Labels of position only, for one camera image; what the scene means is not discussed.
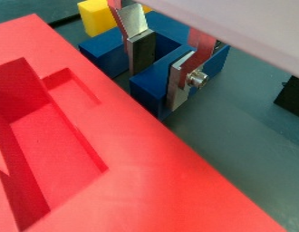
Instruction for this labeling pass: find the yellow long block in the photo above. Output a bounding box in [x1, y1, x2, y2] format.
[77, 0, 151, 38]

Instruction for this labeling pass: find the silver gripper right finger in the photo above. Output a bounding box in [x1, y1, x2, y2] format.
[165, 28, 216, 111]

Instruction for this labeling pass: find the black angled fixture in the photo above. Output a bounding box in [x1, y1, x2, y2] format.
[275, 76, 299, 117]

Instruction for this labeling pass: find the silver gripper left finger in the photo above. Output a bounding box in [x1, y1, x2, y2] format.
[108, 0, 156, 75]

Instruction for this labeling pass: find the red base board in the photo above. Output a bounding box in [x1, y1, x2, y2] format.
[0, 15, 286, 232]

